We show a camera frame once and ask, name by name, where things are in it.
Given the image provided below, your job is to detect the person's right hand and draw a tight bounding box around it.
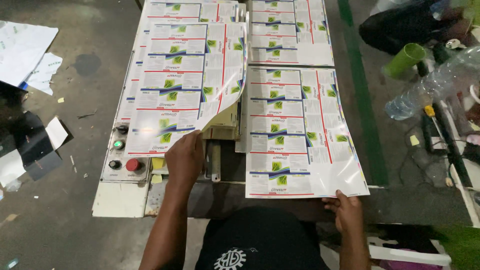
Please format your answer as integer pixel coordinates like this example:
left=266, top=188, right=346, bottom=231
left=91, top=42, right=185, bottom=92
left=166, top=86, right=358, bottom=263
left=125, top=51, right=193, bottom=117
left=322, top=189, right=364, bottom=235

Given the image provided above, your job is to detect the person's left hand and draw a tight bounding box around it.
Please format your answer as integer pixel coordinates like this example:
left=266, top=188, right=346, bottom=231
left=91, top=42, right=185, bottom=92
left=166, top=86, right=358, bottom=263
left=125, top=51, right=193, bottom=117
left=164, top=130, right=205, bottom=188

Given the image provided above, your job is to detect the curled printed label sheet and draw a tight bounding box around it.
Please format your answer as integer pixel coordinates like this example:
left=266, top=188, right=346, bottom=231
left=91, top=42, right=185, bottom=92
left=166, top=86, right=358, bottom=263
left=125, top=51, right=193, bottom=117
left=124, top=22, right=248, bottom=157

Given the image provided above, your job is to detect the white metal roller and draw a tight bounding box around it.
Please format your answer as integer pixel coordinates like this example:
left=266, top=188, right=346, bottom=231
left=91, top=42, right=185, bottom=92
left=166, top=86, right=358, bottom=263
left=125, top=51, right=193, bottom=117
left=211, top=142, right=222, bottom=183

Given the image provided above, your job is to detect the white machine with control panel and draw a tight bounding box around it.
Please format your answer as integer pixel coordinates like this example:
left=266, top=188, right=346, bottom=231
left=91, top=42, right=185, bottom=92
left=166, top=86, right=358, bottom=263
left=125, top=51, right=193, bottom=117
left=92, top=0, right=249, bottom=218

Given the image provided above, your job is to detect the person's black shirt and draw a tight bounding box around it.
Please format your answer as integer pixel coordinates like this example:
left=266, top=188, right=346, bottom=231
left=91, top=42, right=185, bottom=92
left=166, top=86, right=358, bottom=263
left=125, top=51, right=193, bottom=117
left=194, top=206, right=331, bottom=270

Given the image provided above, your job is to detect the stack of printed label sheets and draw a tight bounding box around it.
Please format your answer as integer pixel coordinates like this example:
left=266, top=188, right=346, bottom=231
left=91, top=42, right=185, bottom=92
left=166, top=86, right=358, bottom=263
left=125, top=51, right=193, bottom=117
left=115, top=0, right=248, bottom=122

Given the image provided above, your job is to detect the heap of black sheets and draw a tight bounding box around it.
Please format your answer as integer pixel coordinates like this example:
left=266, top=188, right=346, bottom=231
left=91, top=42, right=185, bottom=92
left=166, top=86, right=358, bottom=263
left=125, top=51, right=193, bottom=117
left=0, top=82, right=74, bottom=188

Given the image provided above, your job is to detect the heap of white paper sheets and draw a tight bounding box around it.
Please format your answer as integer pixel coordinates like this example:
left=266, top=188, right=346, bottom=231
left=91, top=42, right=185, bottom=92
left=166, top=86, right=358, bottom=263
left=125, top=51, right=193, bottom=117
left=0, top=20, right=63, bottom=96

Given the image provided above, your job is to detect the green plastic cup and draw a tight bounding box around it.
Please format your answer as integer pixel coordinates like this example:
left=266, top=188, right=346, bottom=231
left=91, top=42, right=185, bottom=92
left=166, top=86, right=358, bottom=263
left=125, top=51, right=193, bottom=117
left=382, top=43, right=427, bottom=80

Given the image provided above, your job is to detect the black bag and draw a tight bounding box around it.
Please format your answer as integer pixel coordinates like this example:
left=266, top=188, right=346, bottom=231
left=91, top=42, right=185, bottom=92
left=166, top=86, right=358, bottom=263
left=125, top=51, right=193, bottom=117
left=359, top=0, right=464, bottom=56

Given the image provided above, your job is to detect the clear plastic bottle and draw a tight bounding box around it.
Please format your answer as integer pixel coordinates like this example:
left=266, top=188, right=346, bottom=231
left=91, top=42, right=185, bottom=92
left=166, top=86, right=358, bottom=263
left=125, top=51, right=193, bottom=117
left=384, top=46, right=480, bottom=121

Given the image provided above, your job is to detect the white shelf board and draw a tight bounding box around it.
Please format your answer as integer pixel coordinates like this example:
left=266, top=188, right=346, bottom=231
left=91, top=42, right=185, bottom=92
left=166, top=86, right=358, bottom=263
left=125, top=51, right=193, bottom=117
left=367, top=236, right=452, bottom=267

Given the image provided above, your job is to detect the yellow handled screwdriver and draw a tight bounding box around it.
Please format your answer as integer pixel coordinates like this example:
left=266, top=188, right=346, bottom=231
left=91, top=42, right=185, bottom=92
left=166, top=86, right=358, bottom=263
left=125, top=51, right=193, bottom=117
left=424, top=105, right=448, bottom=145

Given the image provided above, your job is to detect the white metal frame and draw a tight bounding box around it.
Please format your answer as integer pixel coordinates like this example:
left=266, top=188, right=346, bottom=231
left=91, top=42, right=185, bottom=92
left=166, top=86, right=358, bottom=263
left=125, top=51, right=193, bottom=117
left=431, top=99, right=480, bottom=228

